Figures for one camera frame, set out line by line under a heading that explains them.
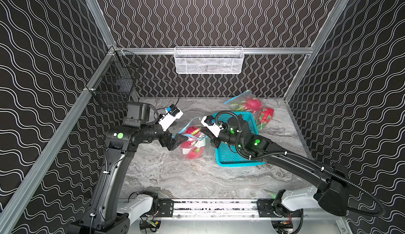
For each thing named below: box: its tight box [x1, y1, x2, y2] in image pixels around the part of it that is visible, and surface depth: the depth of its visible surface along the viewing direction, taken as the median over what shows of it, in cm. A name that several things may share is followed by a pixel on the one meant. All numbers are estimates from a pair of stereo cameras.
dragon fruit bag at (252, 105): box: [230, 98, 263, 113], surface depth 109 cm
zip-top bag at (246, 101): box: [224, 90, 275, 131], surface depth 108 cm
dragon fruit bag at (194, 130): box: [185, 126, 202, 138], surface depth 70 cm
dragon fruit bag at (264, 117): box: [256, 107, 275, 131], surface depth 104 cm
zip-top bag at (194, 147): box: [177, 117, 208, 161], surface depth 71 cm
